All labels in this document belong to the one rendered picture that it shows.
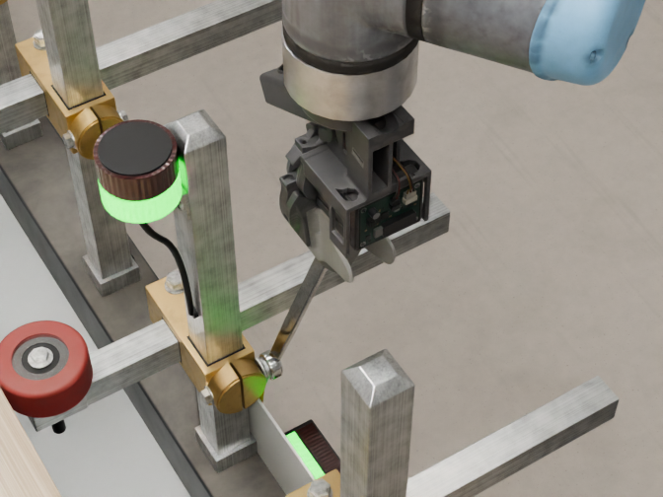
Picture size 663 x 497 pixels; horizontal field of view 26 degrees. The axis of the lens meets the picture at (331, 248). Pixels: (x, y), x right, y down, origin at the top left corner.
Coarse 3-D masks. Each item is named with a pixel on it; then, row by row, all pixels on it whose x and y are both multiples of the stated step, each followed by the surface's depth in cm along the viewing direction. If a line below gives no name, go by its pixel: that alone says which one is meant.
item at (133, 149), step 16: (112, 128) 104; (128, 128) 104; (144, 128) 104; (160, 128) 104; (112, 144) 103; (128, 144) 103; (144, 144) 103; (160, 144) 103; (112, 160) 102; (128, 160) 102; (144, 160) 102; (160, 160) 102; (128, 176) 102; (144, 224) 109; (160, 240) 111; (176, 256) 114; (192, 304) 119
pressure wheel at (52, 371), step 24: (24, 336) 122; (48, 336) 122; (72, 336) 122; (0, 360) 120; (24, 360) 120; (48, 360) 120; (72, 360) 120; (0, 384) 119; (24, 384) 118; (48, 384) 118; (72, 384) 119; (24, 408) 119; (48, 408) 119
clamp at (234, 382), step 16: (160, 288) 130; (160, 304) 128; (176, 304) 128; (176, 320) 127; (176, 336) 127; (192, 352) 125; (240, 352) 125; (192, 368) 126; (208, 368) 124; (224, 368) 124; (240, 368) 124; (256, 368) 125; (208, 384) 125; (224, 384) 123; (240, 384) 124; (256, 384) 125; (208, 400) 125; (224, 400) 124; (240, 400) 126; (256, 400) 127
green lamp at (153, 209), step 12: (180, 180) 106; (168, 192) 104; (180, 192) 106; (108, 204) 105; (120, 204) 104; (132, 204) 103; (144, 204) 104; (156, 204) 104; (168, 204) 105; (120, 216) 105; (132, 216) 105; (144, 216) 105; (156, 216) 105
